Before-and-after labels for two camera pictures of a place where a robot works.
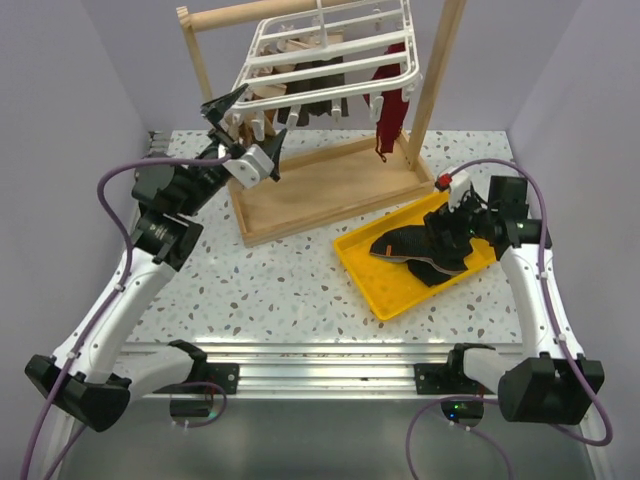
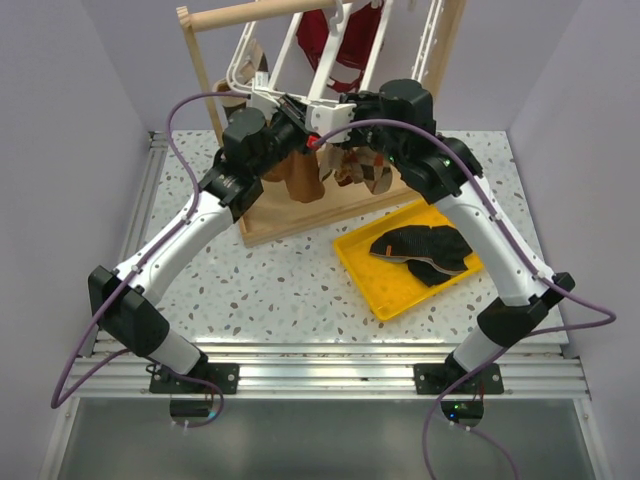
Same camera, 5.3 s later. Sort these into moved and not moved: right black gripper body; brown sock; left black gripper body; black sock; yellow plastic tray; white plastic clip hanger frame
Moved: white plastic clip hanger frame; left black gripper body; right black gripper body; brown sock
Not moved: yellow plastic tray; black sock
